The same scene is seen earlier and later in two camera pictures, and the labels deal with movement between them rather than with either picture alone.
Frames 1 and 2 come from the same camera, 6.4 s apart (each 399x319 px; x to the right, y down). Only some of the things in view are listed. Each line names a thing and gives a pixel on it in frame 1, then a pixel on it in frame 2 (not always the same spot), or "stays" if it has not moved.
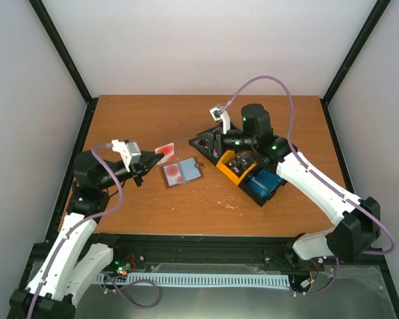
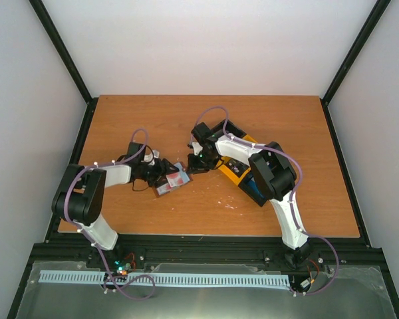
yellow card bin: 227,156 stays
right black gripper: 220,153 to 195,169
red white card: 168,151 to 174,179
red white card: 173,174 to 163,189
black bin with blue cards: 261,185 stays
